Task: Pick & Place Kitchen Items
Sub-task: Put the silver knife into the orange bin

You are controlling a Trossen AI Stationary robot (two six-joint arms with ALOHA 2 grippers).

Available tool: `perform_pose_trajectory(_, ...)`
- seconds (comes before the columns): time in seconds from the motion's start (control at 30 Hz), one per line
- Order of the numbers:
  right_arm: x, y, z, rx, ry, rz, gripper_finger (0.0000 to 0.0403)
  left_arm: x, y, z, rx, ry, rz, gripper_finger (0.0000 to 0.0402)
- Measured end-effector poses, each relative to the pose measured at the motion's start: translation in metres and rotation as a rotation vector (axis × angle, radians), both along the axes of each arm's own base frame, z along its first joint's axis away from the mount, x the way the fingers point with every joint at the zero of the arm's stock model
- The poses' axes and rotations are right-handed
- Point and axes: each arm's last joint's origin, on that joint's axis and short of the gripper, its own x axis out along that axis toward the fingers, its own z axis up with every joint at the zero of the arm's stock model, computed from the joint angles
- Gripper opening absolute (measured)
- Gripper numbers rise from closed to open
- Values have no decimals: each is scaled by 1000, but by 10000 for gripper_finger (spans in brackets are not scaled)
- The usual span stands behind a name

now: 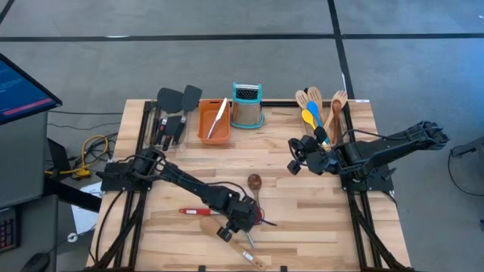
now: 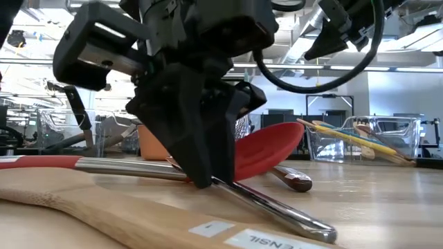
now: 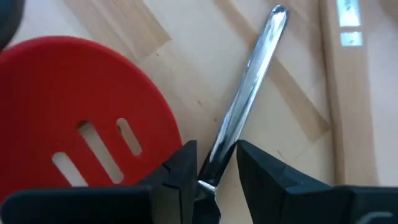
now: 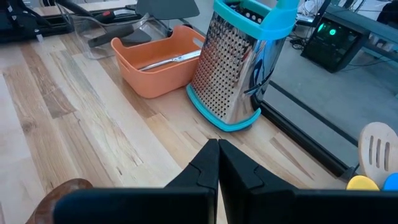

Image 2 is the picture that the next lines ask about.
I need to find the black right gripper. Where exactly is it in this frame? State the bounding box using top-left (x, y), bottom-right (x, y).
top-left (303, 0), bottom-right (406, 62)

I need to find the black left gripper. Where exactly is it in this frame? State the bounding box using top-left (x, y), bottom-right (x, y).
top-left (53, 0), bottom-right (280, 190)

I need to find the red slotted spoon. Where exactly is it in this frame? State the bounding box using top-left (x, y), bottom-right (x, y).
top-left (0, 121), bottom-right (305, 183)

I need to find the long wooden slotted spatula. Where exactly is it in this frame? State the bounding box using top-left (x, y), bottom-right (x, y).
top-left (311, 120), bottom-right (416, 167)

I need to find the dark brown wooden spoon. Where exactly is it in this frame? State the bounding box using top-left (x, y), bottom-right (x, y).
top-left (356, 123), bottom-right (416, 163)
top-left (269, 165), bottom-right (314, 193)

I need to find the stainless steel utensil handle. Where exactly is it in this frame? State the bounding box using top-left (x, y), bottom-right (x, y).
top-left (165, 156), bottom-right (338, 244)

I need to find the yellow silicone spoon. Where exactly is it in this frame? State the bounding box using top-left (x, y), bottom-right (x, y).
top-left (313, 124), bottom-right (399, 157)

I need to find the large round black spatula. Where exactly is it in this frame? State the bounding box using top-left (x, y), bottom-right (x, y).
top-left (63, 85), bottom-right (95, 150)

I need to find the wooden fork spoon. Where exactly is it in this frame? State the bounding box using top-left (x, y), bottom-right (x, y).
top-left (352, 118), bottom-right (377, 160)

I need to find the large light wooden spoon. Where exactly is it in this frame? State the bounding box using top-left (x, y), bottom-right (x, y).
top-left (0, 167), bottom-right (338, 249)

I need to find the teal steel box grater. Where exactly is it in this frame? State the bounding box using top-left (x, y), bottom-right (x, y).
top-left (235, 113), bottom-right (253, 141)

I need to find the orange plastic bin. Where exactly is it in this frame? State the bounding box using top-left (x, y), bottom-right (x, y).
top-left (137, 124), bottom-right (171, 162)

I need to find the black cabinet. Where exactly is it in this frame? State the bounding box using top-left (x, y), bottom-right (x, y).
top-left (261, 109), bottom-right (314, 156)

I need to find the long LED light bar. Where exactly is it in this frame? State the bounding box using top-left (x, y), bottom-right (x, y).
top-left (0, 58), bottom-right (443, 73)

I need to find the clear plastic bin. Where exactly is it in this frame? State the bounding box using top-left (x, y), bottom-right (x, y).
top-left (36, 109), bottom-right (139, 156)
top-left (306, 116), bottom-right (422, 166)

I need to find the black stand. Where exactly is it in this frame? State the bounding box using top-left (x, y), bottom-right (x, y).
top-left (424, 117), bottom-right (442, 149)

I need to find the silver ventilation duct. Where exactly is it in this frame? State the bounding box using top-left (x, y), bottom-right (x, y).
top-left (276, 0), bottom-right (329, 65)

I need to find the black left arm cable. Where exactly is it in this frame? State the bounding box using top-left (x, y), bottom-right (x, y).
top-left (253, 0), bottom-right (386, 95)

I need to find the black workstation frame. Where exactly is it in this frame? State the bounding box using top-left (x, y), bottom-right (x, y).
top-left (305, 93), bottom-right (354, 117)

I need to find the black ceiling cable reel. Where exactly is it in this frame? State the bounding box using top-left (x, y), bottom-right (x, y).
top-left (6, 29), bottom-right (27, 48)

